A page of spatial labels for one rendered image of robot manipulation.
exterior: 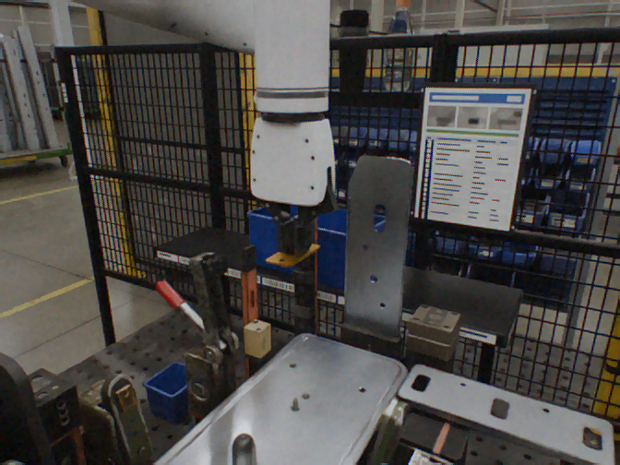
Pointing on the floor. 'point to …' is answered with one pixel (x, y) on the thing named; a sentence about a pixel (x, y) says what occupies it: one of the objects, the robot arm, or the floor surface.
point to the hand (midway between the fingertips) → (293, 236)
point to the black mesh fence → (441, 43)
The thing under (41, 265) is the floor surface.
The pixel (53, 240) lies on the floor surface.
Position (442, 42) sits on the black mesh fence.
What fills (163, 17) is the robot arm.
